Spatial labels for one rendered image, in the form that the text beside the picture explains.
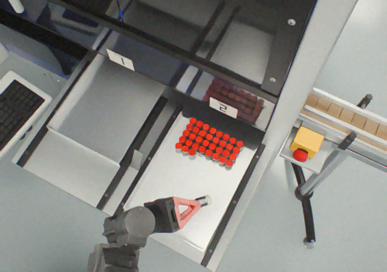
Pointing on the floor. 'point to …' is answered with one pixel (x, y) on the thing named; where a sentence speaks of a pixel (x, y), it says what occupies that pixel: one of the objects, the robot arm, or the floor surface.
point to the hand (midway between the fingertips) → (194, 205)
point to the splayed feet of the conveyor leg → (309, 242)
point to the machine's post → (310, 60)
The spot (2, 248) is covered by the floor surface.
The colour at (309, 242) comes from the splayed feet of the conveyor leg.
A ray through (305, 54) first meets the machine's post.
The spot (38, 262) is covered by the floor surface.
